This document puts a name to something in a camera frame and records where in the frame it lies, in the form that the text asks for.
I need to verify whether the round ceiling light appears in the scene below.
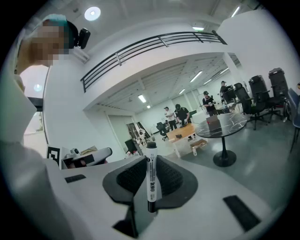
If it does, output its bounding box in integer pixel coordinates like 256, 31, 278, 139
84, 6, 102, 22

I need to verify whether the black head-mounted camera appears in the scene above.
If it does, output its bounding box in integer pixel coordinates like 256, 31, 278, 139
77, 27, 91, 50

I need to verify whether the black metal railing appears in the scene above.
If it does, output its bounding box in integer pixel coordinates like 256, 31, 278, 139
80, 30, 228, 93

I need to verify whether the open cardboard box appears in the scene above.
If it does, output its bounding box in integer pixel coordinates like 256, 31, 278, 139
189, 138, 209, 150

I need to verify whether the white marker with black cap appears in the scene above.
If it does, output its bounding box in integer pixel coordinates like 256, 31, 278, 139
146, 141, 163, 213

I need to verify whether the wooden table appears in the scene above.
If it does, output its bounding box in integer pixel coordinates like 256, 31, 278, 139
165, 122, 196, 158

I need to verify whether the teal head strap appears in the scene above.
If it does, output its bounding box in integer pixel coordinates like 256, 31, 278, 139
43, 13, 79, 49

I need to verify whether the black office chair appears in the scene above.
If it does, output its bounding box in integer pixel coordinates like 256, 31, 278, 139
268, 67, 290, 118
233, 82, 254, 115
247, 75, 274, 131
156, 122, 168, 142

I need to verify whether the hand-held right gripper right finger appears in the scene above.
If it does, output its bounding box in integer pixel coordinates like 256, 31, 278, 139
156, 154, 199, 210

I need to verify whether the person's head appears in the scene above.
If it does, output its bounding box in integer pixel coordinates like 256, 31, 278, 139
15, 14, 79, 75

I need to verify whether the person's white shirt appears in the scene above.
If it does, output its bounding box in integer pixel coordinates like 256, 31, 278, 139
0, 64, 79, 240

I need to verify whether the blue chair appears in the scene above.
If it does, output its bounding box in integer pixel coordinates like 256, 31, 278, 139
287, 87, 300, 153

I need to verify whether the round black marble table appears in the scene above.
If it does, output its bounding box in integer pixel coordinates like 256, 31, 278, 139
195, 112, 248, 168

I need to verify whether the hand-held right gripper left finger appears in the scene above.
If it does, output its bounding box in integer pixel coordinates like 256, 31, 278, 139
102, 156, 148, 204

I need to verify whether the black monitor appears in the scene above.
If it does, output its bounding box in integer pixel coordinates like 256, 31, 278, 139
124, 138, 139, 154

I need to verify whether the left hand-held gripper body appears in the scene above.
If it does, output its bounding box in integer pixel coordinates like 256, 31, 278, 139
46, 144, 113, 170

